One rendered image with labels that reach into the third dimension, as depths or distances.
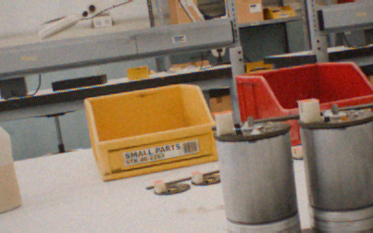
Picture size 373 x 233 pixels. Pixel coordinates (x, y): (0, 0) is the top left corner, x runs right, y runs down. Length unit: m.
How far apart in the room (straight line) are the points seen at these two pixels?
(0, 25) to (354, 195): 4.46
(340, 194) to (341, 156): 0.01
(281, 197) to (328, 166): 0.02
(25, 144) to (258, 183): 4.44
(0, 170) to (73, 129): 4.19
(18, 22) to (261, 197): 4.44
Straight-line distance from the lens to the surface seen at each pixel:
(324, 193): 0.18
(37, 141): 4.59
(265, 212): 0.17
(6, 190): 0.39
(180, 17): 4.22
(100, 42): 2.43
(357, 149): 0.17
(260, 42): 4.85
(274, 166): 0.17
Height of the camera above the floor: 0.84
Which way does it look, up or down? 7 degrees down
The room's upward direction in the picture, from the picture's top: 8 degrees counter-clockwise
